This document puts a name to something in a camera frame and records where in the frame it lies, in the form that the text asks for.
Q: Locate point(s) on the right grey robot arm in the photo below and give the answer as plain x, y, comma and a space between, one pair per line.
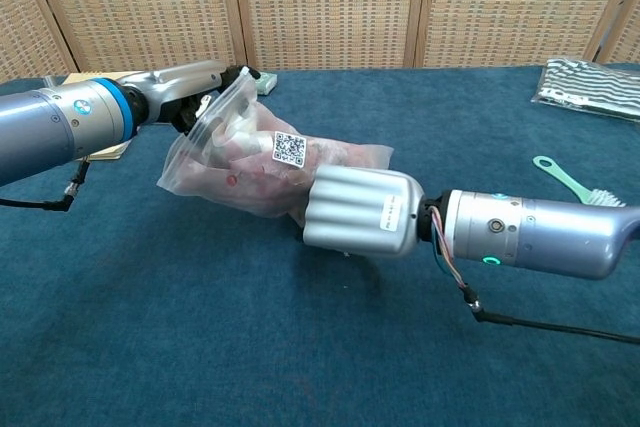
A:
540, 232

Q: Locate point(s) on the bagged black white striped clothes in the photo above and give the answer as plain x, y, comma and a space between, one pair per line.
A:
590, 84

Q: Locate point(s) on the small green tissue pack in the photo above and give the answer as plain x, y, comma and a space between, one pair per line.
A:
267, 83

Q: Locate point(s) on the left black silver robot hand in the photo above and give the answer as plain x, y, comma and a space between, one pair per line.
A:
170, 79

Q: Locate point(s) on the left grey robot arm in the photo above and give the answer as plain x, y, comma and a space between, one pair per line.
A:
50, 127

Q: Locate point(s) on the beige paper folder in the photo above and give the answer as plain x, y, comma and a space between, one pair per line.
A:
107, 151

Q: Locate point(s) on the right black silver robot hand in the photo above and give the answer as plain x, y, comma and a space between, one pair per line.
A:
360, 212

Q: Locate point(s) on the woven folding screen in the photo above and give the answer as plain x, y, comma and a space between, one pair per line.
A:
320, 2

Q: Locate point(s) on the transparent plastic zip bag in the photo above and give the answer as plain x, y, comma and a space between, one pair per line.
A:
200, 172

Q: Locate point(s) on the green plastic brush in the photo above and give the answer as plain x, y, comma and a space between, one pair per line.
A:
565, 177

